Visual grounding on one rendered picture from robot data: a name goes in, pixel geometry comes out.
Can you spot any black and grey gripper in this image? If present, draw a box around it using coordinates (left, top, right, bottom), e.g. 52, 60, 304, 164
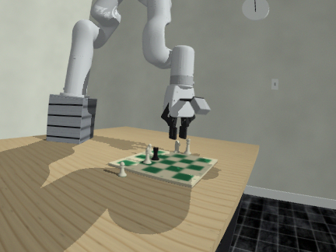
161, 84, 195, 140

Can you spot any black rook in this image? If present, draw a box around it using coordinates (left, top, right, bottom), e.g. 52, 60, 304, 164
152, 147, 159, 161

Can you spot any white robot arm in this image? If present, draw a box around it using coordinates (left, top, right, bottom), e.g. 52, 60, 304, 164
60, 0, 211, 115

